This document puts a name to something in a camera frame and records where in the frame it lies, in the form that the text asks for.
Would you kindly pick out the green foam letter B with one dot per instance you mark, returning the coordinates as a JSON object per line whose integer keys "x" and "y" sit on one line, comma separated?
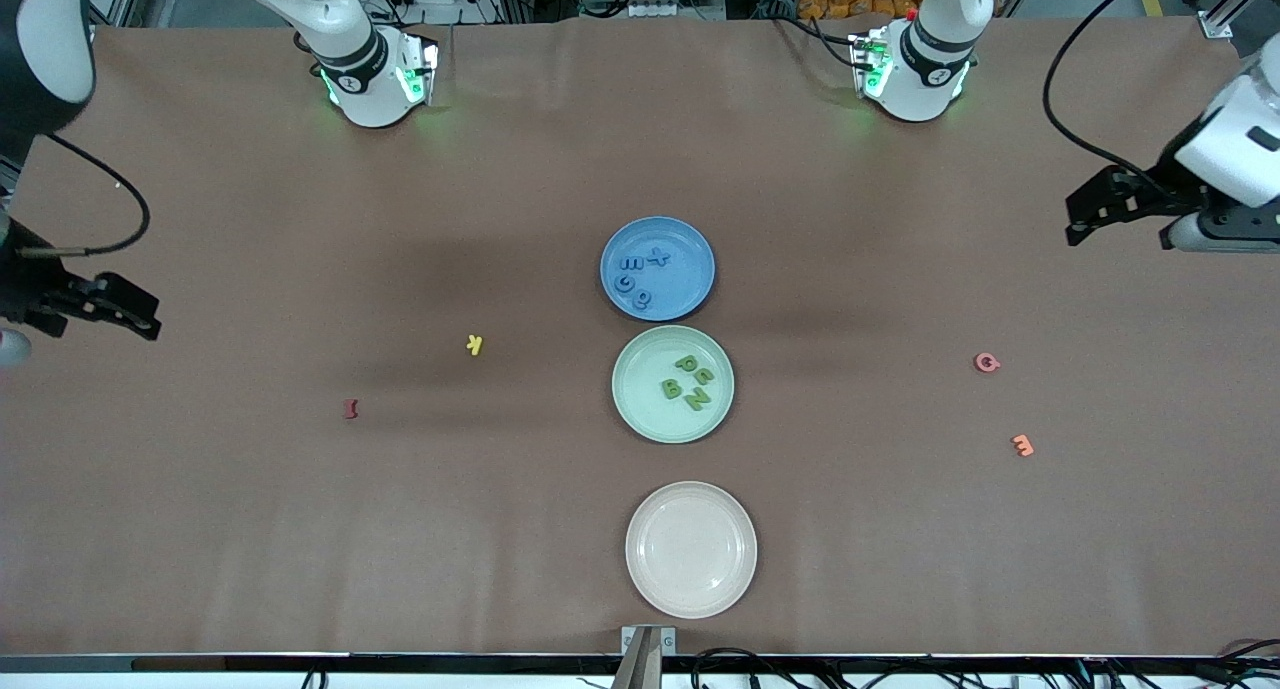
{"x": 671, "y": 389}

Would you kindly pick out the green round plate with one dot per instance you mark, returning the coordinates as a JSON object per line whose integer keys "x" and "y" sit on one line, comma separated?
{"x": 640, "y": 409}

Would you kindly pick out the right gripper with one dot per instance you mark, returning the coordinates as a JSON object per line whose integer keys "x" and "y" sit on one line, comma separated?
{"x": 26, "y": 287}

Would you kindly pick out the pink round plate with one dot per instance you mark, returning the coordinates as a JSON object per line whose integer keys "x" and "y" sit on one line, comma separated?
{"x": 690, "y": 549}

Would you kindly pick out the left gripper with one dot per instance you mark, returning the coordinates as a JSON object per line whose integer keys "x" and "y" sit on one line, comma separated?
{"x": 1157, "y": 195}

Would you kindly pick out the blue foam letter a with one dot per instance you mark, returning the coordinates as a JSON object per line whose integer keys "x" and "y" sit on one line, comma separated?
{"x": 646, "y": 296}

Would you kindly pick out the orange foam letter m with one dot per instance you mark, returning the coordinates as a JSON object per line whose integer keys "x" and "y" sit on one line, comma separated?
{"x": 1022, "y": 445}

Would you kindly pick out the red foam letter G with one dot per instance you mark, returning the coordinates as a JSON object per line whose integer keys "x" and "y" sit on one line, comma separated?
{"x": 981, "y": 362}

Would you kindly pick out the green foam letter p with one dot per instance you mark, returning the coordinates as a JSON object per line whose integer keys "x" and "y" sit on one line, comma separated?
{"x": 692, "y": 366}

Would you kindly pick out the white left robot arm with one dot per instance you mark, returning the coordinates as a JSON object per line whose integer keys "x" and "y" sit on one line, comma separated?
{"x": 920, "y": 69}

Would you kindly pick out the blue round plate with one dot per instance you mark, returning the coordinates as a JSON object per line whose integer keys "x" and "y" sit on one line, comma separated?
{"x": 685, "y": 279}

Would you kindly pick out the blue foam letter x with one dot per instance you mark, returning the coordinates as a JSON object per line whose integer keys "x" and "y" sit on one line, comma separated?
{"x": 657, "y": 258}

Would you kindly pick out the blue foam letter m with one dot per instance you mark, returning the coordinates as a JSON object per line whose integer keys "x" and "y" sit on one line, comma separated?
{"x": 632, "y": 264}

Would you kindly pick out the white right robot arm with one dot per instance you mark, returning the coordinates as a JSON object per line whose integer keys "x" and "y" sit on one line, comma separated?
{"x": 370, "y": 69}

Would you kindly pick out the metal table edge bracket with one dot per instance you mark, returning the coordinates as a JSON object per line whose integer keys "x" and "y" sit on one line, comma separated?
{"x": 648, "y": 641}

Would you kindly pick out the blue foam letter G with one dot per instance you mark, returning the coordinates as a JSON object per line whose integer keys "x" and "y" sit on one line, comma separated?
{"x": 618, "y": 284}

